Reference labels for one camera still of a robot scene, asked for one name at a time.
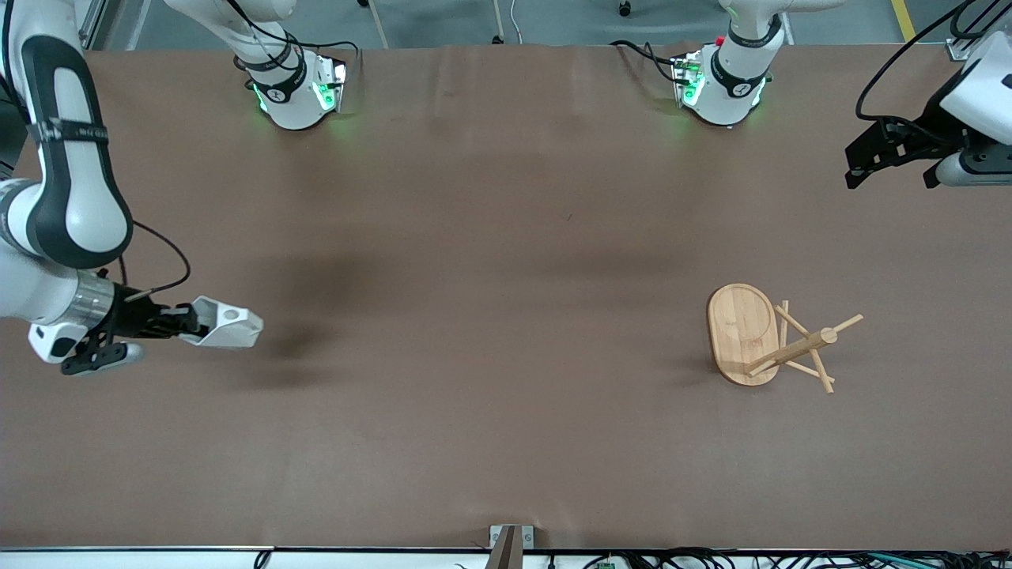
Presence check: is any white faceted geometric cup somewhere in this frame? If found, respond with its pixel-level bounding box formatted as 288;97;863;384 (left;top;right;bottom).
180;296;265;351

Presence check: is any wooden cup rack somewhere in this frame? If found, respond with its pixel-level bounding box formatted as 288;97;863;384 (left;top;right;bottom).
707;283;864;394

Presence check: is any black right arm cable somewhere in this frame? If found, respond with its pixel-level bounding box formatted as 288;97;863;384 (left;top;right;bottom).
117;221;193;301

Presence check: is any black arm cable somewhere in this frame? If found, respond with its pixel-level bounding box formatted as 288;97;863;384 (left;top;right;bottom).
855;0;1012;124
117;221;193;301

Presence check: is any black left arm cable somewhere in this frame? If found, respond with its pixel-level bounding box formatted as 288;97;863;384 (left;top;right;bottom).
855;0;1012;124

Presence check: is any black left base cable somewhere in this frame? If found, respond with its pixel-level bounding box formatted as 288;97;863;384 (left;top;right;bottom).
611;40;690;85

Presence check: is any black base cable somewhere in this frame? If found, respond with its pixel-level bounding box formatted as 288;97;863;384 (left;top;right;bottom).
225;0;361;80
611;40;690;85

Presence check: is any aluminium frame profile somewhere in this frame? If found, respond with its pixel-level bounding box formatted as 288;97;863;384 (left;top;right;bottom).
75;0;108;50

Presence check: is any black right base cable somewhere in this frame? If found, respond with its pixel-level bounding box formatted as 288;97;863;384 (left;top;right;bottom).
225;0;361;80

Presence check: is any brown camera pole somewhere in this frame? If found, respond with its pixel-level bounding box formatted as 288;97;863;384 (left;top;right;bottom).
484;526;523;569

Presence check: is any black cable bundle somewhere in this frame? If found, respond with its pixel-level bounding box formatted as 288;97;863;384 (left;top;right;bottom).
585;547;1012;569

